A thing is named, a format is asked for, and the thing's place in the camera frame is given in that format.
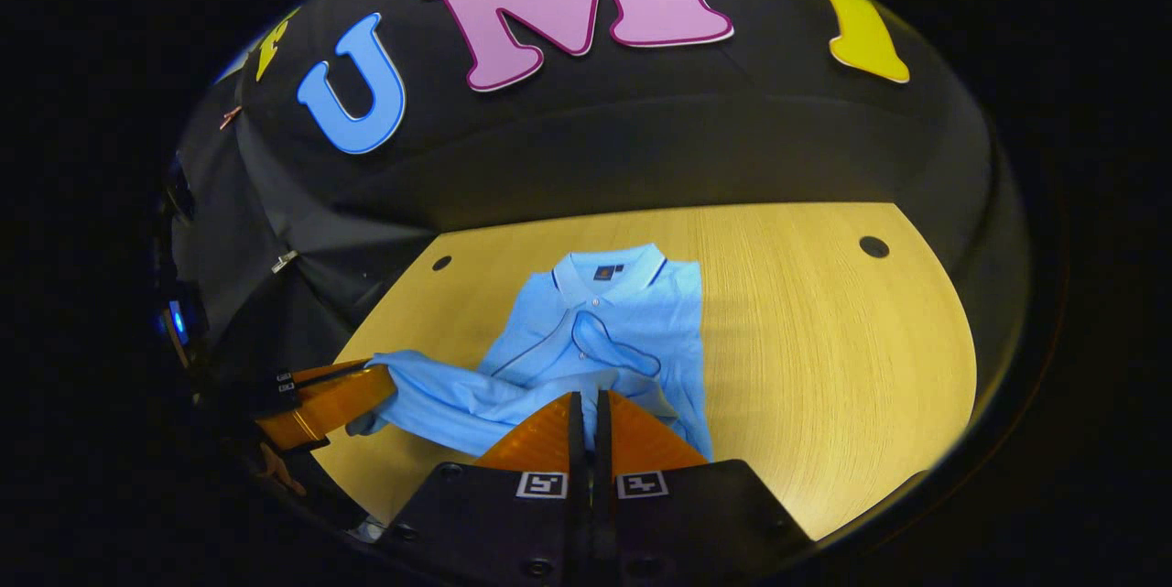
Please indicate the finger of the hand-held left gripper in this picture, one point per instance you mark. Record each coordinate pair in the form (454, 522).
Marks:
(316, 376)
(320, 408)

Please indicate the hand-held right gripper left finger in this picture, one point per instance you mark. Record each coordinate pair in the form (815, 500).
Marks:
(576, 440)

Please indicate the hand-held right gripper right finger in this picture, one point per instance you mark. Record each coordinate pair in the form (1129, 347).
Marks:
(603, 440)

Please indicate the light blue T-shirt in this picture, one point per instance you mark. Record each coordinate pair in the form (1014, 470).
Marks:
(632, 312)

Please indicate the small white tag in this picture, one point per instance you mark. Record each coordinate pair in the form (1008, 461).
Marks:
(284, 261)

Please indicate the black backdrop cloth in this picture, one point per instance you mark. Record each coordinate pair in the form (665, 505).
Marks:
(687, 129)

